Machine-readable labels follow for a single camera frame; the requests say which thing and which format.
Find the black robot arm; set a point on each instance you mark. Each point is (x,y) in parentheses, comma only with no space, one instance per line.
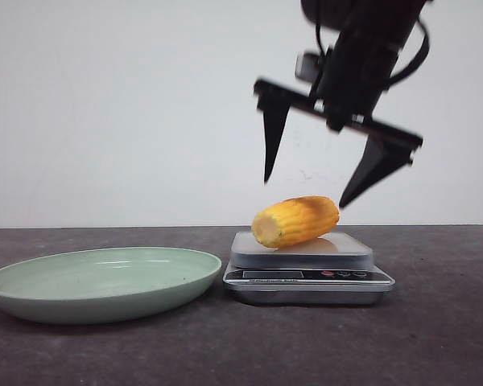
(383,17)

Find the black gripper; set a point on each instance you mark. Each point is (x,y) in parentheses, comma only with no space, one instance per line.
(347,82)

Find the pale green plate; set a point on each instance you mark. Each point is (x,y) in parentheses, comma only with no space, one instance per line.
(105,285)

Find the yellow corn cob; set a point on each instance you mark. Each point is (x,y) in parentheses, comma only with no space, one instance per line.
(294,221)

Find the silver digital kitchen scale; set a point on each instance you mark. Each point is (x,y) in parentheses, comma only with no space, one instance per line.
(332,269)

